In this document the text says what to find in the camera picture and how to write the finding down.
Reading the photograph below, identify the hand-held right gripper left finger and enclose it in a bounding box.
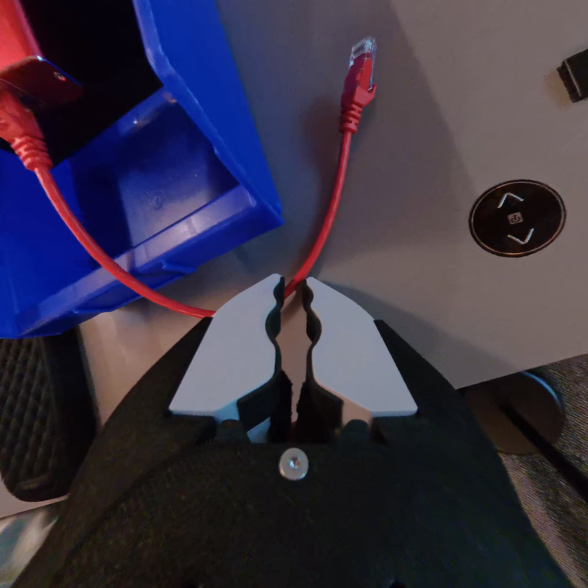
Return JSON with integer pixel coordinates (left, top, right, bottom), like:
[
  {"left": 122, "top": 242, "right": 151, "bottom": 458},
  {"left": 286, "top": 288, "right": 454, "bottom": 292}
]
[{"left": 168, "top": 274, "right": 285, "bottom": 422}]

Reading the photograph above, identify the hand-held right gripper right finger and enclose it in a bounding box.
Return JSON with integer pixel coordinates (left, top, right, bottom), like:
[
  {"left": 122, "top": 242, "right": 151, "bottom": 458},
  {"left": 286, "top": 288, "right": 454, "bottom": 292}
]
[{"left": 301, "top": 276, "right": 419, "bottom": 420}]

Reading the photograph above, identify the blue plastic bin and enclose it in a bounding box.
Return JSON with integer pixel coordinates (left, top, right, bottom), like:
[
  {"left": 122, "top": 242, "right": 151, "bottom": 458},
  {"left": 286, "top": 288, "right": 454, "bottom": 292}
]
[{"left": 0, "top": 0, "right": 285, "bottom": 340}]

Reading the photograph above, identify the red ethernet cable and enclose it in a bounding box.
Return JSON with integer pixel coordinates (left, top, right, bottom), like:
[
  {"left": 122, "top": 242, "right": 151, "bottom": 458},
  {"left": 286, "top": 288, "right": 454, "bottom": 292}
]
[{"left": 0, "top": 36, "right": 378, "bottom": 320}]

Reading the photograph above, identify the red ethernet splitter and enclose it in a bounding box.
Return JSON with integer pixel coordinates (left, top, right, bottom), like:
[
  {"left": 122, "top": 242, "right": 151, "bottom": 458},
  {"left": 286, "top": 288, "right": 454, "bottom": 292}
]
[{"left": 0, "top": 0, "right": 84, "bottom": 109}]

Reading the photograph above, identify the round black desk control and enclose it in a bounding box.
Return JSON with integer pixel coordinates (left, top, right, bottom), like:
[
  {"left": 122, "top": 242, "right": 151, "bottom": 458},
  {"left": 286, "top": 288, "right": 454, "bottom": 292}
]
[{"left": 468, "top": 179, "right": 567, "bottom": 258}]

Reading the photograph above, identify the grey desk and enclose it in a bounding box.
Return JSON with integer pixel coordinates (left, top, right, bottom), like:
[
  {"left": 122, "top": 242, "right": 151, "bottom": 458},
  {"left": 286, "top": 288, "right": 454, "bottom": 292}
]
[{"left": 0, "top": 0, "right": 588, "bottom": 520}]

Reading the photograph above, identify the black quilted wrist pad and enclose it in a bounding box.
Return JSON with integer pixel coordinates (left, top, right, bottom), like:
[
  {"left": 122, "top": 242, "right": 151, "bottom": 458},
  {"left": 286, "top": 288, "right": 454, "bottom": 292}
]
[{"left": 0, "top": 327, "right": 100, "bottom": 503}]

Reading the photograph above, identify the black bin divider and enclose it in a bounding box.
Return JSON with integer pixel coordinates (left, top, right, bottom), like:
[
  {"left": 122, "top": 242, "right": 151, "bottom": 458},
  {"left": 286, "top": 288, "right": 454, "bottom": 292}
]
[{"left": 21, "top": 0, "right": 166, "bottom": 167}]

